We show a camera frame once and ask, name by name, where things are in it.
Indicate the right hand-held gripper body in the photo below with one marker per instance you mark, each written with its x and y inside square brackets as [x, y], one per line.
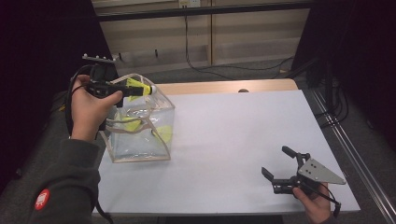
[319, 172]

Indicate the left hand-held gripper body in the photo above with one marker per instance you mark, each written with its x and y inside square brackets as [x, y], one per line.
[102, 74]

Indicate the clear plastic bag beige trim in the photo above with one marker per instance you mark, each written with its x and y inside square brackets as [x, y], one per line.
[140, 146]

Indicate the person's right hand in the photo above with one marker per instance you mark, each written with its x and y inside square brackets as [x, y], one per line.
[313, 205]

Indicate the person's left hand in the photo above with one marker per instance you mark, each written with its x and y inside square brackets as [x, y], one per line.
[87, 115]

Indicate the black curtain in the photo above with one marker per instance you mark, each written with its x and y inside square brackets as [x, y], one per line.
[40, 46]
[361, 46]

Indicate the dark round table grommet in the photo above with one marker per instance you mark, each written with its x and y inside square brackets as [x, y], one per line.
[243, 90]

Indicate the black metal stand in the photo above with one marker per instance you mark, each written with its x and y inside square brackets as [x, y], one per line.
[327, 81]

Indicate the black horizontal bar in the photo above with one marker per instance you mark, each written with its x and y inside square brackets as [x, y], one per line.
[202, 11]

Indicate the metal floor rail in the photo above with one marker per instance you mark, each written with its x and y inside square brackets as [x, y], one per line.
[353, 155]

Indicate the wall power outlet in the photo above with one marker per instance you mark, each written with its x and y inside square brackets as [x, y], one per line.
[190, 3]

